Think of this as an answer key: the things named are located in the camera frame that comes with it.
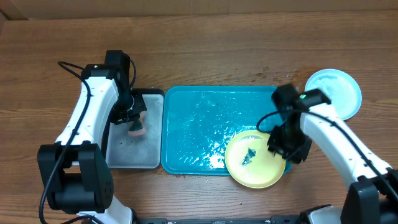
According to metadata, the pink green scrub sponge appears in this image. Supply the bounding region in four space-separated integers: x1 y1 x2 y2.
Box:
128 111 146 136

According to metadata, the light blue plate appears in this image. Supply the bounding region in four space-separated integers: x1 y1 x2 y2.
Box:
305 68 363 120

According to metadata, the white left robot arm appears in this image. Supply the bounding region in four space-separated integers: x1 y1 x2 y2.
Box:
37 59 146 223

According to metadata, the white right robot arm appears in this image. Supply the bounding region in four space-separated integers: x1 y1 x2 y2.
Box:
267 85 397 224

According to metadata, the black metal wash tray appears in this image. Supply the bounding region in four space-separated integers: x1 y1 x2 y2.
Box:
103 88 164 169

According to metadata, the teal plastic serving tray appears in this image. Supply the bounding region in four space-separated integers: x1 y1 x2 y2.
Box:
161 86 276 175

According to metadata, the yellow plate front right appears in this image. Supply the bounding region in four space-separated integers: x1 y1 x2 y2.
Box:
224 130 286 189

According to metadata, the brown cardboard backboard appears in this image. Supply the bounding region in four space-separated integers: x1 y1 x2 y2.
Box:
1 0 397 20

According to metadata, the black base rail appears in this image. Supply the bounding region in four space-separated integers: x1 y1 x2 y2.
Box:
133 215 306 224

